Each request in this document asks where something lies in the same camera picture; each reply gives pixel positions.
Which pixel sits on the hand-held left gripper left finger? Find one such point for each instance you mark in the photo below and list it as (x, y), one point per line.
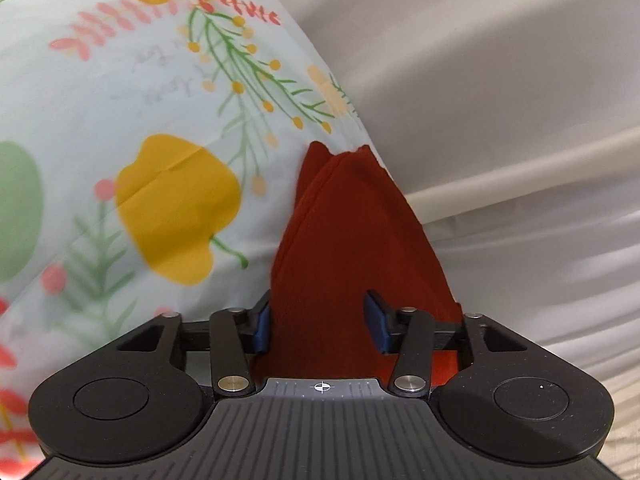
(262, 325)

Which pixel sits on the red knit cardigan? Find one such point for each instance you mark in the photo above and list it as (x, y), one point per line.
(350, 240)

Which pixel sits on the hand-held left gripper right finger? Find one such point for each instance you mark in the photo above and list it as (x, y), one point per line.
(375, 324)

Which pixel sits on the floral bed sheet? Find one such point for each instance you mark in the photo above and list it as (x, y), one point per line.
(125, 135)

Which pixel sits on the white curtain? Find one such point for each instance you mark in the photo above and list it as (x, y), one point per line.
(500, 135)

